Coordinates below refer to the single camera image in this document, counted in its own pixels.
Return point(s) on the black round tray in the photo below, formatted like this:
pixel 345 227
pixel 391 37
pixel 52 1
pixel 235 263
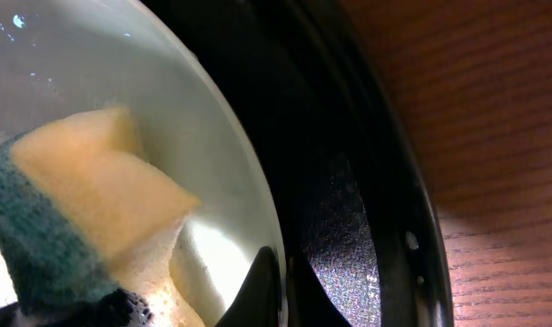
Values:
pixel 346 187

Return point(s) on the green yellow sponge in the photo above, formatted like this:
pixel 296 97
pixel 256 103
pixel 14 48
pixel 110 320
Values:
pixel 83 213

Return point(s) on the light green plate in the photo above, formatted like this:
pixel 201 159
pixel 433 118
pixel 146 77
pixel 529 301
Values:
pixel 59 58

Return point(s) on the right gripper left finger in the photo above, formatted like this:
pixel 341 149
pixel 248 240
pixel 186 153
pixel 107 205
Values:
pixel 258 302

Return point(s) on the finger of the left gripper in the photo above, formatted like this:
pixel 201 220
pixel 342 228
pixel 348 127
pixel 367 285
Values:
pixel 117 309

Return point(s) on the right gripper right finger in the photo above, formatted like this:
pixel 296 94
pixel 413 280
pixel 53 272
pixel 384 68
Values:
pixel 309 305

